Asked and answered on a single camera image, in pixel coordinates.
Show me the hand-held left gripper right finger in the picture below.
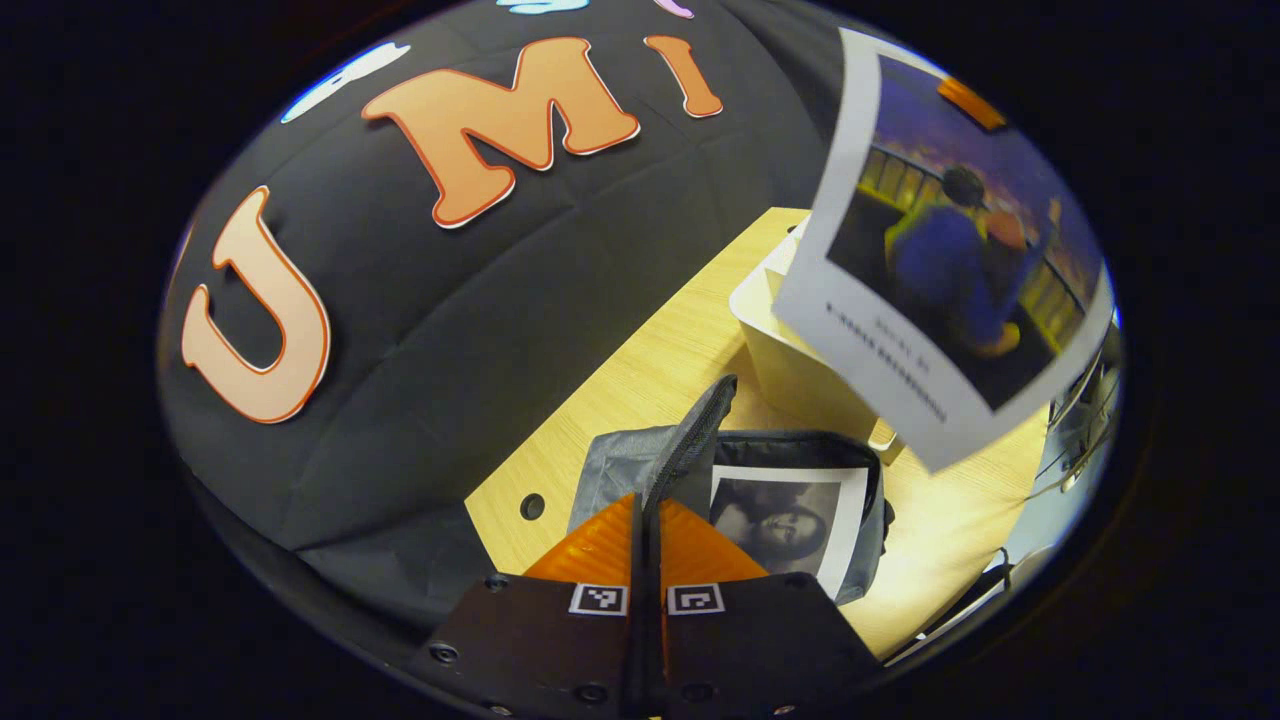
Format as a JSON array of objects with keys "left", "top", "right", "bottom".
[{"left": 645, "top": 375, "right": 886, "bottom": 719}]

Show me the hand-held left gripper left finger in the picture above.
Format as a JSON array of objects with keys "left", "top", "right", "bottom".
[{"left": 410, "top": 376, "right": 729, "bottom": 720}]

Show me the portrait cover book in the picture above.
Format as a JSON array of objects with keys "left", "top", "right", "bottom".
[{"left": 708, "top": 463, "right": 869, "bottom": 601}]

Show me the blue spine book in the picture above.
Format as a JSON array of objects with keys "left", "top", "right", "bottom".
[{"left": 770, "top": 28, "right": 1116, "bottom": 473}]

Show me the grey schoolbag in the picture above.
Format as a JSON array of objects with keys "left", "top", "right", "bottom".
[{"left": 568, "top": 425, "right": 894, "bottom": 607}]

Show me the white bookshelf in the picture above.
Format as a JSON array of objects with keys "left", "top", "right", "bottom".
[{"left": 728, "top": 215, "right": 901, "bottom": 466}]

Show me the black backdrop cloth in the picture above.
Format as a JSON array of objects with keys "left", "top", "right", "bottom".
[{"left": 155, "top": 0, "right": 901, "bottom": 641}]

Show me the white equipment stand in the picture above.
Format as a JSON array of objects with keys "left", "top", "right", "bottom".
[{"left": 1045, "top": 330, "right": 1121, "bottom": 493}]

